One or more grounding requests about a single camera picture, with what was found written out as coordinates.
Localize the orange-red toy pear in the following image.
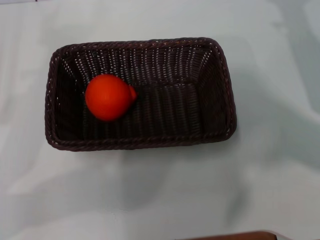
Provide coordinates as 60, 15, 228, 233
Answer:
84, 73, 139, 123

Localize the brown rounded object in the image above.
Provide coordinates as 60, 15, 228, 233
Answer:
190, 230, 279, 240

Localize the dark brown woven basket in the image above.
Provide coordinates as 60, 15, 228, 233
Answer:
44, 36, 238, 153

